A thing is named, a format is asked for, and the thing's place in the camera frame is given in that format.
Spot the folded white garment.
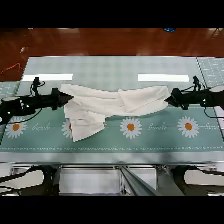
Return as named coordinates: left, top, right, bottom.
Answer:
left=214, top=106, right=224, bottom=135

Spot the white shirt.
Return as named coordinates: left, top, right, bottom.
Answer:
left=59, top=83, right=171, bottom=143

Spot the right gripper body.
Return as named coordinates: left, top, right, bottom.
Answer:
left=164, top=87, right=192, bottom=111

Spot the silver frame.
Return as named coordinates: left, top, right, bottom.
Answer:
left=0, top=161, right=224, bottom=197

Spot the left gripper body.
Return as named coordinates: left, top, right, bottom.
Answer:
left=49, top=87, right=75, bottom=111

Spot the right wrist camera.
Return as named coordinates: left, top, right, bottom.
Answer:
left=190, top=75, right=203, bottom=93

